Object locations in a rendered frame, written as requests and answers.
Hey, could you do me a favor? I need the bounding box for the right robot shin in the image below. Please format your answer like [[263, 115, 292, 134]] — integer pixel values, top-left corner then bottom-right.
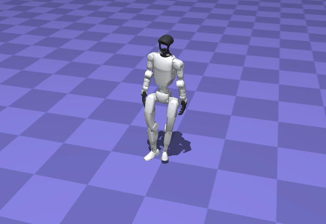
[[147, 127, 158, 153]]

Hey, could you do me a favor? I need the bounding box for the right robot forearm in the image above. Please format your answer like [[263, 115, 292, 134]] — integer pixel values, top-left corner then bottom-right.
[[142, 76, 151, 94]]

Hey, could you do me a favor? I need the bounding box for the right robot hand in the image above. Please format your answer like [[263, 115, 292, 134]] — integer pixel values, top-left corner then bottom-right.
[[141, 91, 147, 107]]

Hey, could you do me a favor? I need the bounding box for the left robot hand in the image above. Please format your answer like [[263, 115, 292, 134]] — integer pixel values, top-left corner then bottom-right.
[[178, 100, 187, 115]]

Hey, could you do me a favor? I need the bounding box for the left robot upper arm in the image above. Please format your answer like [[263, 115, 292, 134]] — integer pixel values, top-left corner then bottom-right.
[[173, 59, 184, 88]]

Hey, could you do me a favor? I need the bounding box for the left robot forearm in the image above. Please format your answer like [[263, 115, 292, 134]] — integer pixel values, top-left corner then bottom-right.
[[178, 81, 187, 104]]

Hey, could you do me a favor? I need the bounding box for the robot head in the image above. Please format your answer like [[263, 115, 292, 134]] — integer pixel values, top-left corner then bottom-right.
[[158, 35, 174, 58]]

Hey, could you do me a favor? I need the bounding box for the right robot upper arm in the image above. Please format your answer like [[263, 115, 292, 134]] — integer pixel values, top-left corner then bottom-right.
[[145, 52, 156, 78]]

